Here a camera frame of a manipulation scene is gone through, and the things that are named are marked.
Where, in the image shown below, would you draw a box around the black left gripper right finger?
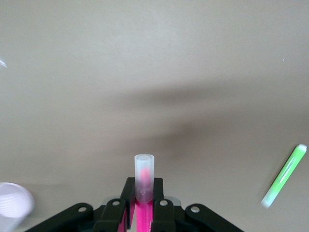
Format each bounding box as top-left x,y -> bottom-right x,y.
151,177 -> 245,232

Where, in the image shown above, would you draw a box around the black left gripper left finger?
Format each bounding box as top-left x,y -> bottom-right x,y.
25,177 -> 136,232

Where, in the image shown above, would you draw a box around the pink marker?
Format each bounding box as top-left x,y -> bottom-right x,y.
134,153 -> 155,232

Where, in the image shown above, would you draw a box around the pink plastic cup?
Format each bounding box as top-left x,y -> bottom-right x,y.
0,182 -> 36,232

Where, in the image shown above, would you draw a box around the green marker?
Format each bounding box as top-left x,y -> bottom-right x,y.
260,144 -> 309,209

